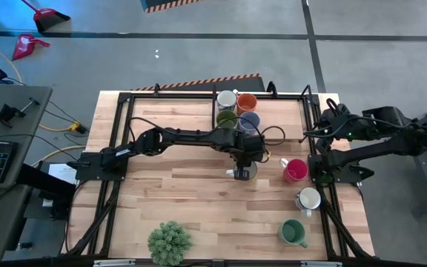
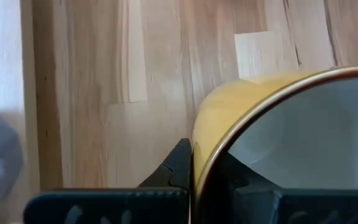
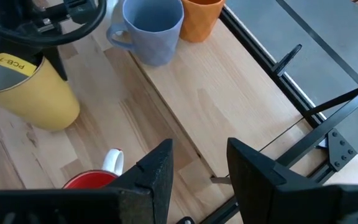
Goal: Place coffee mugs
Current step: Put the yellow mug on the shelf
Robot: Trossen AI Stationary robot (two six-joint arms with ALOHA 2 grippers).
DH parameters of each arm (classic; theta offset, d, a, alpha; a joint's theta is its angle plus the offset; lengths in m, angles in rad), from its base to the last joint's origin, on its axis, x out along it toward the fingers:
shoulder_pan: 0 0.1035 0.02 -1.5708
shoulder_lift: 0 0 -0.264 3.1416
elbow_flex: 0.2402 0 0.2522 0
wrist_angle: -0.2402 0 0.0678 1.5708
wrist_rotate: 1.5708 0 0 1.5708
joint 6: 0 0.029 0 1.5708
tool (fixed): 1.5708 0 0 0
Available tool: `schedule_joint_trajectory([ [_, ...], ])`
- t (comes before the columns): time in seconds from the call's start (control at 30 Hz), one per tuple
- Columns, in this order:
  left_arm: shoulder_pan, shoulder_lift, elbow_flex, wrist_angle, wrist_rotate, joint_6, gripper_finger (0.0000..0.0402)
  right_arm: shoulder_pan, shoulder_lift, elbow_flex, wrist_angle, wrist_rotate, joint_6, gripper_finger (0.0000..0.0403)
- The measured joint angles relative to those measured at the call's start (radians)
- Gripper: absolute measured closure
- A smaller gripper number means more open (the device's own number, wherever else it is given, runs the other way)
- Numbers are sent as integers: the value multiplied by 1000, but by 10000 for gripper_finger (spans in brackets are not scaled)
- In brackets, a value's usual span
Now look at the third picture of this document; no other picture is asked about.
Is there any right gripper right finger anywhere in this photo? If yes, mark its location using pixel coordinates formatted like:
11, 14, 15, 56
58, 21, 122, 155
227, 137, 358, 224

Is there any grey-blue faceted mug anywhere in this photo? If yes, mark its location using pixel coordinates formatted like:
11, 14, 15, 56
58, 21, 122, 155
106, 0, 185, 67

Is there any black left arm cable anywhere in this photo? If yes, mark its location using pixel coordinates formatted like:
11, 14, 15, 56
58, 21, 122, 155
0, 0, 108, 48

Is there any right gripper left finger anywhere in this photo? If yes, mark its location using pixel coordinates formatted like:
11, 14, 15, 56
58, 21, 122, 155
0, 138, 174, 224

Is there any black metal wooden mug rack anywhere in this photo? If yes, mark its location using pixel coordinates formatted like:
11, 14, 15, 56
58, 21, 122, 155
129, 18, 358, 184

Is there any yellow mug white handle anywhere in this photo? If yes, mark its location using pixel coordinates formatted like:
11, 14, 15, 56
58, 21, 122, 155
0, 48, 81, 131

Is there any orange faceted mug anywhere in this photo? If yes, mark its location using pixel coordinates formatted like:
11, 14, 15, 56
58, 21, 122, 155
178, 0, 226, 44

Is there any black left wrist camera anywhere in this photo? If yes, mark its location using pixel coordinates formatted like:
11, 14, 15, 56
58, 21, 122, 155
63, 0, 98, 25

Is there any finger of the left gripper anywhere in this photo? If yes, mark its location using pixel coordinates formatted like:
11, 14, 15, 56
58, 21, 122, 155
40, 46, 68, 82
0, 48, 39, 77

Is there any red mug white handle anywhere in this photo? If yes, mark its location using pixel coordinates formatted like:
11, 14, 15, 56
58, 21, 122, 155
62, 148, 126, 190

